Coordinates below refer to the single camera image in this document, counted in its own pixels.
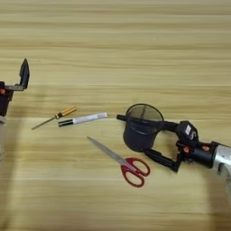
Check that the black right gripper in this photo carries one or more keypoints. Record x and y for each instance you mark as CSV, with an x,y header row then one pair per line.
x,y
200,155

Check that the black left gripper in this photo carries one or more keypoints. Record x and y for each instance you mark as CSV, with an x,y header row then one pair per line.
x,y
4,102

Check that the black mesh pen cup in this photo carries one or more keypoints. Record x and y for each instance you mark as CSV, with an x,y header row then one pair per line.
x,y
135,140

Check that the black pen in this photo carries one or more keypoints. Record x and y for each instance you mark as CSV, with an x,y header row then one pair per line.
x,y
120,117

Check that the white marker with black cap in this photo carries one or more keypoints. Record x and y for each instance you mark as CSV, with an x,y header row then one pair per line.
x,y
87,118

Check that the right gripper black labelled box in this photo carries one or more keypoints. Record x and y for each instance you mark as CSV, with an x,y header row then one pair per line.
x,y
188,132

